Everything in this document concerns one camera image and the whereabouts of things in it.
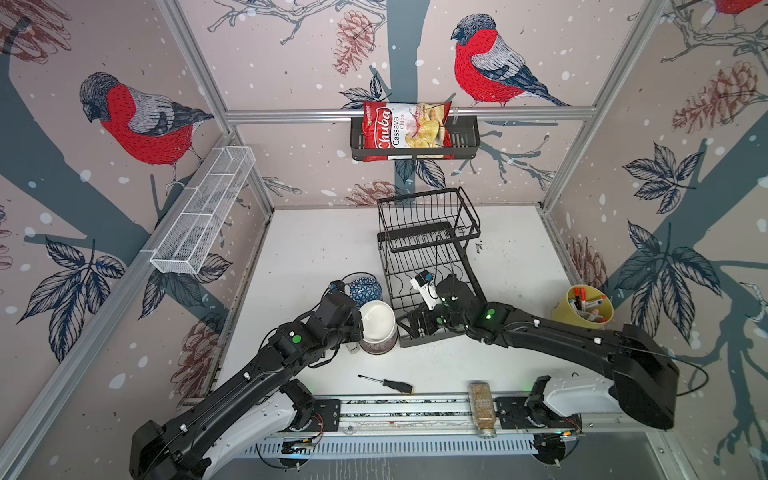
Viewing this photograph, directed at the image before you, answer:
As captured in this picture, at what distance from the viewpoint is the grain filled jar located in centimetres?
70

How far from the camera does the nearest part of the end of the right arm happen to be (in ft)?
2.01

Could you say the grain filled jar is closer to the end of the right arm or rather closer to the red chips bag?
the end of the right arm

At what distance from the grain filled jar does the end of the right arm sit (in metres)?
0.20

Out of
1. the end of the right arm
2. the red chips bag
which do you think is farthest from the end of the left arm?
the red chips bag
